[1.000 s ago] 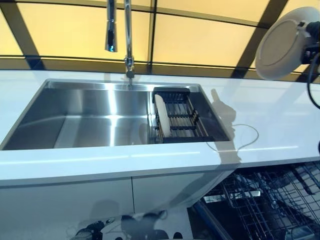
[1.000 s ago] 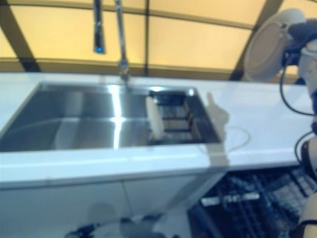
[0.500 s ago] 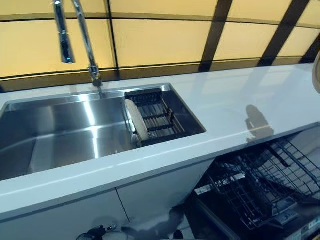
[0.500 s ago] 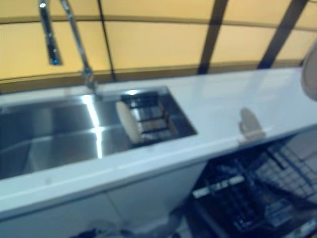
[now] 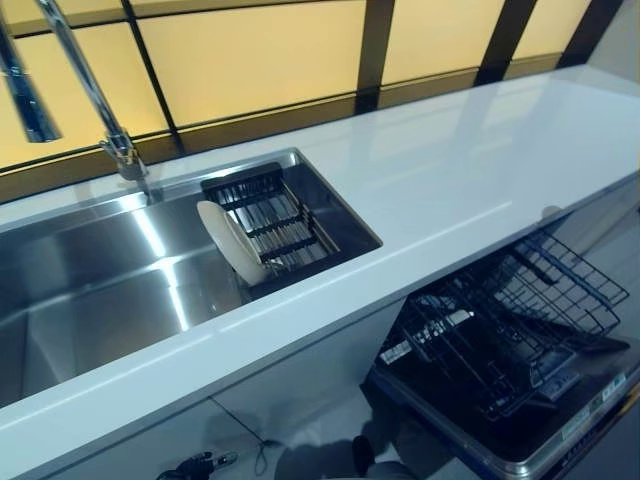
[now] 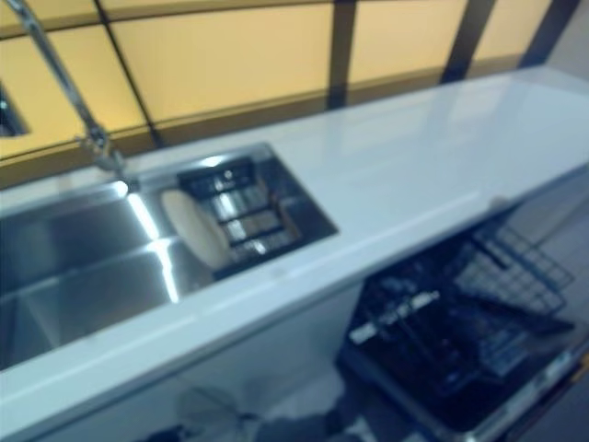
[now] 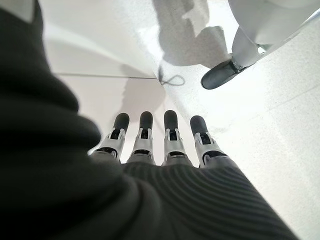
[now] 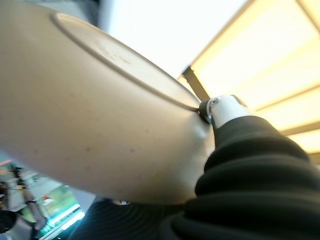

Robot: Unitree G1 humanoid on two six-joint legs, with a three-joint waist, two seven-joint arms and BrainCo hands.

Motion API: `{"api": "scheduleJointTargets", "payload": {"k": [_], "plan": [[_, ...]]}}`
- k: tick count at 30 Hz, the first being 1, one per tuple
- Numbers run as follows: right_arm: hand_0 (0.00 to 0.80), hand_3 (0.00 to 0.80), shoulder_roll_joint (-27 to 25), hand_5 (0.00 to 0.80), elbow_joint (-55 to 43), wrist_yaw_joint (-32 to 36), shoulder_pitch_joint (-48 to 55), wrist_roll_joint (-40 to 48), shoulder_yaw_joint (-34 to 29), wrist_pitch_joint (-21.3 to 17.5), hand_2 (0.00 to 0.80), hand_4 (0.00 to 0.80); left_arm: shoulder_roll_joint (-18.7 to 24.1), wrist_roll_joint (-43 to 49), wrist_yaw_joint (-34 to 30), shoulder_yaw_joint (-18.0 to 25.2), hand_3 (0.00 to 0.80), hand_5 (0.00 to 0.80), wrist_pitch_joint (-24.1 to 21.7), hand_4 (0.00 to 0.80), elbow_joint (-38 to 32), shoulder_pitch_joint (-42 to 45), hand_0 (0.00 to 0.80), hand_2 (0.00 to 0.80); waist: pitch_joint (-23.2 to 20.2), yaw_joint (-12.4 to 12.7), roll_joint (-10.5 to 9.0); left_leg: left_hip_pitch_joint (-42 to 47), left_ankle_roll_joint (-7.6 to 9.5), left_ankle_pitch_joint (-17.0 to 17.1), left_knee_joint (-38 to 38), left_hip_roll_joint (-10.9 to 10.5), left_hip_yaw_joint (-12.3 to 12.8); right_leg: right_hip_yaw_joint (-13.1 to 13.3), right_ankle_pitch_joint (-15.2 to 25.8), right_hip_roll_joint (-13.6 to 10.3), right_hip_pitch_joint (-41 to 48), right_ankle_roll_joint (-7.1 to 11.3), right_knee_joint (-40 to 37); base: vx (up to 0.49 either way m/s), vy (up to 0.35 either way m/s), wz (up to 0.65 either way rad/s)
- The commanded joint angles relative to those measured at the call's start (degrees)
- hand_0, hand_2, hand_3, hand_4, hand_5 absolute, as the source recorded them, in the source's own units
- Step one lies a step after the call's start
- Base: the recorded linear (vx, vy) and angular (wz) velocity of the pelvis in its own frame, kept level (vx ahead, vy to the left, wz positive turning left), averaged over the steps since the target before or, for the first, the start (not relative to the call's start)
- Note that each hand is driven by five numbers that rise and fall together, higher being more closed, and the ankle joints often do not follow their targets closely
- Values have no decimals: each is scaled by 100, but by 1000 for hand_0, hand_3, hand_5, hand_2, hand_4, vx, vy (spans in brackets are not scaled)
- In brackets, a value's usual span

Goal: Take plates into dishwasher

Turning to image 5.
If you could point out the stainless steel sink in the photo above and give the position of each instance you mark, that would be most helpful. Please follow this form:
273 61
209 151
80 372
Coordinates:
110 280

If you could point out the black sink drying rack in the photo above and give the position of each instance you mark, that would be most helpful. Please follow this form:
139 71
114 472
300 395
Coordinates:
280 225

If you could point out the dark framed yellow window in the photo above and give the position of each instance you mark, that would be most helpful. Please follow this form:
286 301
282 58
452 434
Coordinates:
250 65

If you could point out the chrome kitchen faucet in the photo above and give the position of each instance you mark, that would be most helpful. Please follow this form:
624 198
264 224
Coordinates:
125 155

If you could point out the open dishwasher door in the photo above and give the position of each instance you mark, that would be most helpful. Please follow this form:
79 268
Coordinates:
540 435

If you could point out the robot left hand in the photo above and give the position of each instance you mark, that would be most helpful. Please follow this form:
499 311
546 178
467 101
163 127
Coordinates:
200 462

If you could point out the white ceramic plate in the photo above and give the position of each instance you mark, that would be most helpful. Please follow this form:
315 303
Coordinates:
235 245

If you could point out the robot right leg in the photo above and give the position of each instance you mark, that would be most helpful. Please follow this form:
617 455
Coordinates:
362 450

